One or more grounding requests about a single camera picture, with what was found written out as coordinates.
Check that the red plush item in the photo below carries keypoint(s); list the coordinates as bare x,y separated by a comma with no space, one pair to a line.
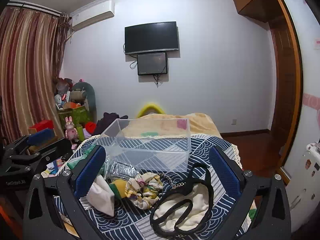
90,127

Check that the striped brown curtain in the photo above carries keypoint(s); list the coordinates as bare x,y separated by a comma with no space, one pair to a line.
27,75

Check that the blue patterned tablecloth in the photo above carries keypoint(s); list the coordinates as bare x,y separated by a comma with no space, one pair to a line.
205,142

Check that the white wall socket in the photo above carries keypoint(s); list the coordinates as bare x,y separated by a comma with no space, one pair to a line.
233,122

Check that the colourful paper pile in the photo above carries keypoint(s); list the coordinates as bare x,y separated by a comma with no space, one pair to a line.
53,168

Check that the grey green plush toy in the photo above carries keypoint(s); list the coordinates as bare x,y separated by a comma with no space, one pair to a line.
88,92

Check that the white cloth with black trim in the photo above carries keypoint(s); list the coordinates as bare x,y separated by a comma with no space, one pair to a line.
195,202

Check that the small black monitor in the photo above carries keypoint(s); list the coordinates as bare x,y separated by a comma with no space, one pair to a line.
152,63

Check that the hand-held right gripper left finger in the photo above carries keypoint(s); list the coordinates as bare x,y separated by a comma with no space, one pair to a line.
89,173

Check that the black wall television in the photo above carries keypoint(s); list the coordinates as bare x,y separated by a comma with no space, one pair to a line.
151,37

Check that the floral fabric scrunchie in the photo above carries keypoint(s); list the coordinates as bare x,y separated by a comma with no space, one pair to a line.
142,192

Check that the pink bunny toy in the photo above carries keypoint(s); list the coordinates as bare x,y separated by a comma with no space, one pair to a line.
71,131

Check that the white cloth pouch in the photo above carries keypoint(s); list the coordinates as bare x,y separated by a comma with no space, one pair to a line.
101,196

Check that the green storage box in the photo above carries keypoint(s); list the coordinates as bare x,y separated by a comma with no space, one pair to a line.
75,116

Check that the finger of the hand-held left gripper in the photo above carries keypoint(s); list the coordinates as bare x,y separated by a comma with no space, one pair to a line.
53,148
41,135

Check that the white air conditioner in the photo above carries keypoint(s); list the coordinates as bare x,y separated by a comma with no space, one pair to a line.
93,15

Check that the pile of toys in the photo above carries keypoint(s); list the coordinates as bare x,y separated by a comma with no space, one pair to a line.
63,96

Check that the yellow curved cushion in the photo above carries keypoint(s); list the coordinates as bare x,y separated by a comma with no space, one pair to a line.
150,106

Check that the dark clothing heap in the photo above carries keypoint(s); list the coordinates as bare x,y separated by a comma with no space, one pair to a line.
108,121

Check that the red box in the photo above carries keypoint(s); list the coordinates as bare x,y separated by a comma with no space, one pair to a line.
41,126

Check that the yellow blanket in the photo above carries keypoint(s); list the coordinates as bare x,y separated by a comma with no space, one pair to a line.
200,123

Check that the clear plastic box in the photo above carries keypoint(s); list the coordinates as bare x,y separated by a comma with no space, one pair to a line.
150,152

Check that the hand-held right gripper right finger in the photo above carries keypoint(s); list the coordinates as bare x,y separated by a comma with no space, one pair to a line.
225,175

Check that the clear plastic packet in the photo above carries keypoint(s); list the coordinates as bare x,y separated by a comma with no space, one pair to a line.
122,170

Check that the white door with stickers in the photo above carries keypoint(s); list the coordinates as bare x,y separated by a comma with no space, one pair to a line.
310,80

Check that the yellow green sponge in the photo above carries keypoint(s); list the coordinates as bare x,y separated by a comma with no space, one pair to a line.
118,187

